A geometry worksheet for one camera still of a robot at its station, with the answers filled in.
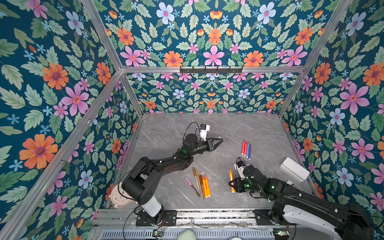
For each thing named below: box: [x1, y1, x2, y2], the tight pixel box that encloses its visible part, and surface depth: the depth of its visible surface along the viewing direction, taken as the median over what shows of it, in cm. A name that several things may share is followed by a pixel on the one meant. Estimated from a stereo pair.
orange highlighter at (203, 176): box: [201, 173, 208, 198], surface depth 85 cm
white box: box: [279, 157, 310, 182], surface depth 88 cm
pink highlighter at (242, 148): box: [241, 139, 246, 155], surface depth 100 cm
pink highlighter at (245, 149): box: [243, 141, 248, 157], surface depth 100 cm
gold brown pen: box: [192, 167, 200, 190], surface depth 90 cm
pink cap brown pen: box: [184, 177, 201, 197], surface depth 86 cm
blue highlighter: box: [246, 142, 250, 159], surface depth 100 cm
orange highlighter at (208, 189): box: [204, 173, 211, 197], surface depth 85 cm
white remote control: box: [286, 180, 305, 191], surface depth 85 cm
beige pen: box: [196, 171, 203, 195], surface depth 86 cm
